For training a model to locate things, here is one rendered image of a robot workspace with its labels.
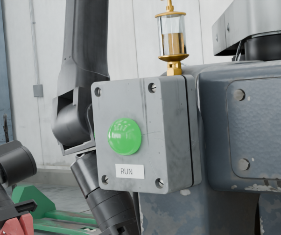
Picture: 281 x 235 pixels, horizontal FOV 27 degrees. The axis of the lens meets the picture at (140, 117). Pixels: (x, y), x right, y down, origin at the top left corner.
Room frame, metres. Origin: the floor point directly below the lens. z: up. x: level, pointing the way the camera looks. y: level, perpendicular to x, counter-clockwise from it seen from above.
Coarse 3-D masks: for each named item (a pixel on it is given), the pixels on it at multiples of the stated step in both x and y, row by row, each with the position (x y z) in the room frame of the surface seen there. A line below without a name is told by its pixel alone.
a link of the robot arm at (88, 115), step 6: (90, 108) 0.77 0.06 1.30; (84, 114) 0.77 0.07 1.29; (90, 114) 0.76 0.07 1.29; (90, 120) 0.76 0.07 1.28; (90, 126) 0.76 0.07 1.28; (90, 132) 0.76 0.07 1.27; (60, 144) 0.81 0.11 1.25; (84, 144) 0.77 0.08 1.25; (90, 144) 0.77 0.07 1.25; (66, 150) 0.81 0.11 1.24; (72, 150) 0.80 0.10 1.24; (78, 150) 0.79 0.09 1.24
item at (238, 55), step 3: (243, 39) 0.78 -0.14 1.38; (246, 39) 0.78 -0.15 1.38; (240, 42) 0.78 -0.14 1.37; (243, 42) 0.78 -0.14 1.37; (240, 45) 0.78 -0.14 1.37; (237, 48) 0.78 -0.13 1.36; (240, 48) 0.78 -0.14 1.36; (237, 51) 0.78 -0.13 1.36; (240, 51) 0.78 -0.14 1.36; (237, 54) 0.77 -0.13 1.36; (240, 54) 0.78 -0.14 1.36; (237, 57) 0.77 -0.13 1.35; (237, 60) 0.77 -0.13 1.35; (183, 63) 0.61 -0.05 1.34
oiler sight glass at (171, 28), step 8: (160, 16) 0.53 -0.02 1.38; (168, 16) 0.52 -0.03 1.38; (176, 16) 0.52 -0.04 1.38; (160, 24) 0.53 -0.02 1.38; (168, 24) 0.52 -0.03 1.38; (176, 24) 0.52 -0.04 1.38; (184, 24) 0.53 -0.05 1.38; (160, 32) 0.53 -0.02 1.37; (168, 32) 0.52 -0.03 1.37; (176, 32) 0.52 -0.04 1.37; (184, 32) 0.53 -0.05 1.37; (160, 40) 0.53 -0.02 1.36; (168, 40) 0.52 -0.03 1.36; (176, 40) 0.52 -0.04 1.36; (184, 40) 0.53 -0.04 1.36; (160, 48) 0.53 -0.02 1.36; (168, 48) 0.52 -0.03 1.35; (176, 48) 0.52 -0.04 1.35; (184, 48) 0.53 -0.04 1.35
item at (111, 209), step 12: (96, 192) 0.76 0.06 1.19; (108, 192) 0.76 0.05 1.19; (120, 192) 0.76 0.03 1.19; (96, 204) 0.76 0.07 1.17; (108, 204) 0.75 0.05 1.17; (120, 204) 0.75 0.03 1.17; (132, 204) 0.76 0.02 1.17; (96, 216) 0.76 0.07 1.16; (108, 216) 0.75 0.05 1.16; (120, 216) 0.74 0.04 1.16; (132, 216) 0.75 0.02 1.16; (108, 228) 0.71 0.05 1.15
